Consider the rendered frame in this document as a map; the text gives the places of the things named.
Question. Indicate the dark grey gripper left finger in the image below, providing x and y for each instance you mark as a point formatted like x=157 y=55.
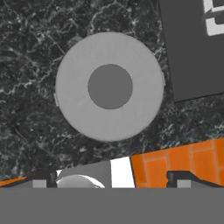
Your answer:
x=52 y=180

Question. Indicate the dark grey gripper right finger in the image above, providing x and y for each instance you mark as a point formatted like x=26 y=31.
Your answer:
x=172 y=179

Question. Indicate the grey round blender lid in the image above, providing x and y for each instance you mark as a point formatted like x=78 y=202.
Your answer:
x=73 y=87

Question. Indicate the dark grey flat appliance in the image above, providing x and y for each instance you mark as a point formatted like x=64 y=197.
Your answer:
x=189 y=52

